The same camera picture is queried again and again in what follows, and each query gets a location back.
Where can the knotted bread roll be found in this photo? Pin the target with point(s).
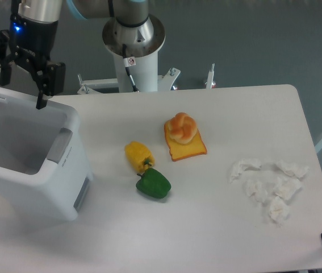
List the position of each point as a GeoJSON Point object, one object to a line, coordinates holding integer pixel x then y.
{"type": "Point", "coordinates": [182, 128]}

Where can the yellow bell pepper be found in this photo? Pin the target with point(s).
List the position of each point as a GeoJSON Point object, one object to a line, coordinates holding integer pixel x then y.
{"type": "Point", "coordinates": [139, 156]}

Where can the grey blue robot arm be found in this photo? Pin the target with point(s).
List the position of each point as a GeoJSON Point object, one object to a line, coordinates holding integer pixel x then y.
{"type": "Point", "coordinates": [128, 13]}

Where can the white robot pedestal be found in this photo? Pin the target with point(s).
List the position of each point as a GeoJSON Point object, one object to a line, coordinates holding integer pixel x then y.
{"type": "Point", "coordinates": [135, 55]}

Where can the green bell pepper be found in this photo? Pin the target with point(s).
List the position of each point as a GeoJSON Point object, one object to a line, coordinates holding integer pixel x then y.
{"type": "Point", "coordinates": [153, 183]}

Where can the crumpled white tissue left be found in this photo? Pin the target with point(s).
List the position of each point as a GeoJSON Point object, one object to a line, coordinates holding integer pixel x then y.
{"type": "Point", "coordinates": [243, 165]}

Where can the crumpled white tissue bottom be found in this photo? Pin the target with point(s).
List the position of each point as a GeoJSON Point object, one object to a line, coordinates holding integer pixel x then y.
{"type": "Point", "coordinates": [278, 210]}

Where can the crumpled white tissue right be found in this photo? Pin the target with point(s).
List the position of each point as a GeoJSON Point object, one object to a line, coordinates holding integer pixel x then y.
{"type": "Point", "coordinates": [292, 169]}

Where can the crumpled white tissue centre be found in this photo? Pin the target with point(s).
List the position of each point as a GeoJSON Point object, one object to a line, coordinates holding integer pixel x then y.
{"type": "Point", "coordinates": [285, 188]}

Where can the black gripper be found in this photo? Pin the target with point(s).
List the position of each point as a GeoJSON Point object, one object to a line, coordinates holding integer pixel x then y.
{"type": "Point", "coordinates": [30, 43]}

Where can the crumpled white tissue middle-left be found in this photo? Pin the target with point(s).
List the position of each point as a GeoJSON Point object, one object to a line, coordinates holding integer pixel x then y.
{"type": "Point", "coordinates": [256, 188]}

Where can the orange toast slice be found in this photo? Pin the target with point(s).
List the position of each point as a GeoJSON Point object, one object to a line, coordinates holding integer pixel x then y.
{"type": "Point", "coordinates": [179, 151]}

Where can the white trash can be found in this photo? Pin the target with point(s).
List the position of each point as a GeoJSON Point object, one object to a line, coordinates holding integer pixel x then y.
{"type": "Point", "coordinates": [43, 164]}

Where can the white clamp post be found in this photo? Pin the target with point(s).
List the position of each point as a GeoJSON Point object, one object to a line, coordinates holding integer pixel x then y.
{"type": "Point", "coordinates": [210, 83]}

